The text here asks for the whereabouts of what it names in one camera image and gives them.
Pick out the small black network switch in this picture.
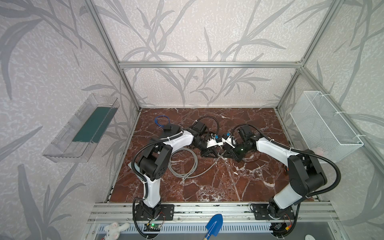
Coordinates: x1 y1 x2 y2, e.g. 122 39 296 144
222 147 238 160

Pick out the grey ethernet cable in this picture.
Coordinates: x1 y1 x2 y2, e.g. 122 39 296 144
167 147 223 182

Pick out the blue ethernet cable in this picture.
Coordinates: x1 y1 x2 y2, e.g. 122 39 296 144
154 114 171 127

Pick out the black power adapter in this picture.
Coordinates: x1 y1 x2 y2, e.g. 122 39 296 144
243 151 261 163

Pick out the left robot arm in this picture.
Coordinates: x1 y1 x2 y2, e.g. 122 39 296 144
131 121 218 221

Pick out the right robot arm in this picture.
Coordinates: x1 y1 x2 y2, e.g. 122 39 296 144
222 124 342 220

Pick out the blue toy shovel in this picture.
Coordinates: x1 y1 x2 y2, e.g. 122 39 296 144
204 214 223 240

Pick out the white plush bunny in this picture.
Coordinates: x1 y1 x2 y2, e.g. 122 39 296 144
104 222 131 240

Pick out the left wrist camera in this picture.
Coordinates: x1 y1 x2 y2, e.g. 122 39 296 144
207 135 224 148

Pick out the white wire mesh basket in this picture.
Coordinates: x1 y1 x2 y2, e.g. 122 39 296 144
291 91 364 163

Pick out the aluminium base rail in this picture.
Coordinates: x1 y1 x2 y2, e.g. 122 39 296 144
87 202 340 224

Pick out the clear plastic wall bin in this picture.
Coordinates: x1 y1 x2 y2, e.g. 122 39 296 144
43 94 120 163

